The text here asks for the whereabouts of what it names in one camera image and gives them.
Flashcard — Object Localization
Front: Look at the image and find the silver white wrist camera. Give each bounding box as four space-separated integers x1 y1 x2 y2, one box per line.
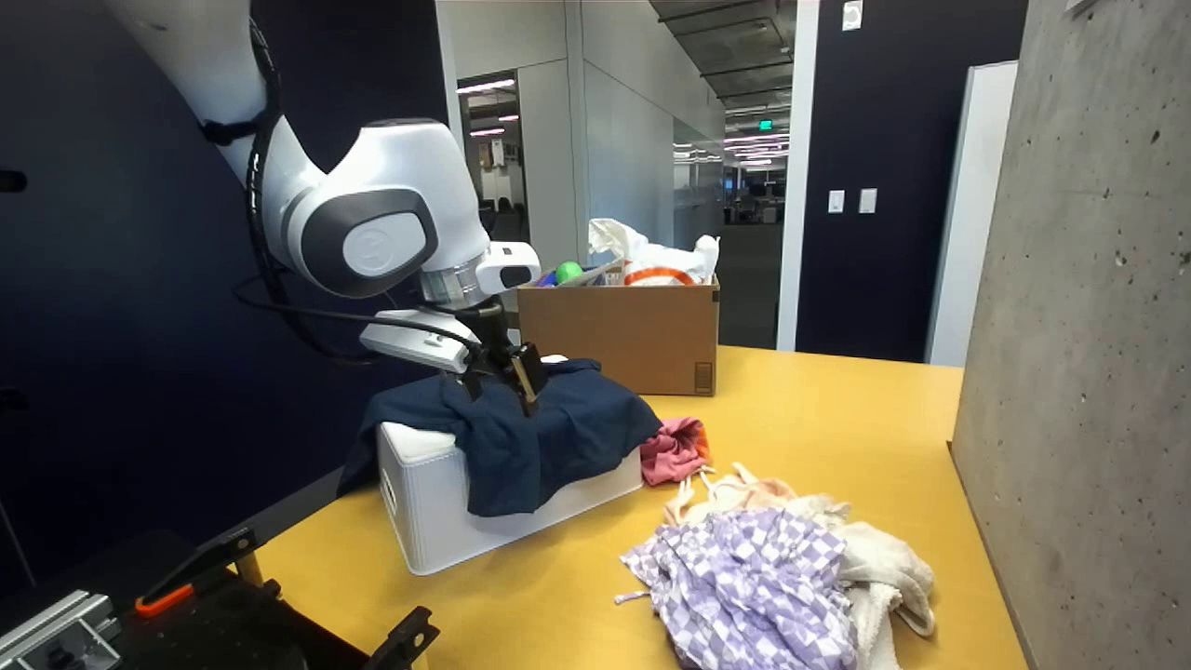
356 304 484 378

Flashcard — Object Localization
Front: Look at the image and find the white plastic bag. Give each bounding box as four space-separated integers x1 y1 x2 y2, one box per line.
586 215 723 291

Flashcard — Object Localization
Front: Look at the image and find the white plastic storage box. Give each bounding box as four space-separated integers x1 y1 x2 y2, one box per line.
373 416 646 582

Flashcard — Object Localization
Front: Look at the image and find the dark blue shirt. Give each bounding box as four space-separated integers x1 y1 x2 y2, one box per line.
356 357 666 520

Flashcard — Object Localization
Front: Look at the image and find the grey white terry cloth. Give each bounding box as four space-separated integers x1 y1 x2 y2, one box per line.
829 517 940 670

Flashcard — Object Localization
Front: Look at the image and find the aluminium extrusion rail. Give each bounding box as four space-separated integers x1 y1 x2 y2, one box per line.
0 589 122 670

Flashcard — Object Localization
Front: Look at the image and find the grey concrete pillar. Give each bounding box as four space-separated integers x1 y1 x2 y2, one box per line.
947 0 1191 670

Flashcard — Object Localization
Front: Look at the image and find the pale pink shirt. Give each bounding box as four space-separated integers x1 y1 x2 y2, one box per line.
662 463 859 538

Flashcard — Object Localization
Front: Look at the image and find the red pink crumpled cloth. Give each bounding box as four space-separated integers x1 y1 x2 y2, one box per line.
638 412 715 492

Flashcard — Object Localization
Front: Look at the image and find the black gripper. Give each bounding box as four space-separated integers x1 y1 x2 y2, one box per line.
463 296 551 411

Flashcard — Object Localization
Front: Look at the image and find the black clamp orange handle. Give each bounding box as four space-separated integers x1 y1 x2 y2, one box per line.
109 463 442 670

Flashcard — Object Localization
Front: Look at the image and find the white whiteboard panel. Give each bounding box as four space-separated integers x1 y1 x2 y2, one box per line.
922 55 1022 369

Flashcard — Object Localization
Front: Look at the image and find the white door frame post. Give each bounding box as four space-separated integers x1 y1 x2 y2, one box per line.
773 0 821 353

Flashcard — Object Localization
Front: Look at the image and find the brown cardboard box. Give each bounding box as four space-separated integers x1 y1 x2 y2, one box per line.
512 277 723 401

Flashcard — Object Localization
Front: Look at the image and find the purple white checkered shirt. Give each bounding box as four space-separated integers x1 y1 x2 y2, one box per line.
619 498 867 670

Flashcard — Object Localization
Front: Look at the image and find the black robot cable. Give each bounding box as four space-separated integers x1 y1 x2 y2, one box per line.
230 17 491 365

